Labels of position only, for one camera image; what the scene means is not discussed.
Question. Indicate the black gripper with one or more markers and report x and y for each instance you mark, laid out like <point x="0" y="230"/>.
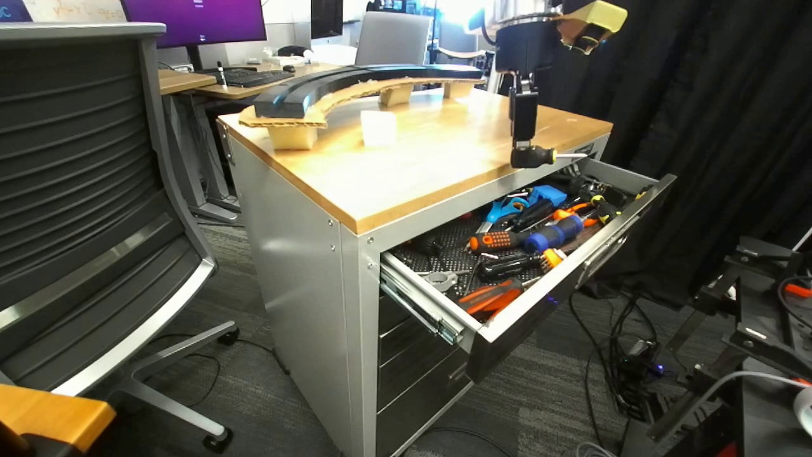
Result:
<point x="526" y="44"/>

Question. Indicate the robot arm with yellow tape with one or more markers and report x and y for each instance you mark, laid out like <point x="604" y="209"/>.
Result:
<point x="591" y="20"/>

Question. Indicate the grey metal open drawer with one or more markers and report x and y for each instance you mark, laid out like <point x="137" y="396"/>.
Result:
<point x="585" y="258"/>

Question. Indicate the white plastic cup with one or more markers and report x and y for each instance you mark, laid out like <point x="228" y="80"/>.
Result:
<point x="379" y="127"/>

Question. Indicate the grey background office chair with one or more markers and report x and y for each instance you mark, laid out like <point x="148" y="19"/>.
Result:
<point x="392" y="39"/>

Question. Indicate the black curtain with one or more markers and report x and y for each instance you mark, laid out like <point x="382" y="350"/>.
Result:
<point x="710" y="127"/>

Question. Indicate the black curved track piece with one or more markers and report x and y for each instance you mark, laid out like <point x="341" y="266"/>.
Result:
<point x="339" y="84"/>

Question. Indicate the dark computer monitor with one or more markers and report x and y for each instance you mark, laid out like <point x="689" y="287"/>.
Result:
<point x="326" y="15"/>

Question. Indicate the grey wood-topped tool cabinet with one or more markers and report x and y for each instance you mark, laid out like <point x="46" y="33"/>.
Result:
<point x="339" y="255"/>

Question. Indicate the wooden curved track support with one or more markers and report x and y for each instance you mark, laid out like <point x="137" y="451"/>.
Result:
<point x="293" y="131"/>

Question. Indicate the black keyboard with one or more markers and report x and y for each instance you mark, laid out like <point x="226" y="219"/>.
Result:
<point x="251" y="77"/>

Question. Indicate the black equipment stand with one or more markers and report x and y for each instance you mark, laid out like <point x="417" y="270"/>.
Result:
<point x="743" y="339"/>

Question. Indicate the purple screen monitor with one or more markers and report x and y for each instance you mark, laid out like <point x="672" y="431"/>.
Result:
<point x="198" y="15"/>

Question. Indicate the wooden office desk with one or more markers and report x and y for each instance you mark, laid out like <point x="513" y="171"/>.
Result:
<point x="180" y="81"/>

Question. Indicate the white round lamp base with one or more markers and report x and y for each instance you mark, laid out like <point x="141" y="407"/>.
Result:
<point x="803" y="409"/>

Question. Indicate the grey mesh office chair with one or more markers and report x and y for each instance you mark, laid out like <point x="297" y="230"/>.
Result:
<point x="76" y="212"/>

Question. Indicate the orange wooden armrest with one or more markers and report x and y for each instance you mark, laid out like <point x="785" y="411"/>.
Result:
<point x="46" y="416"/>

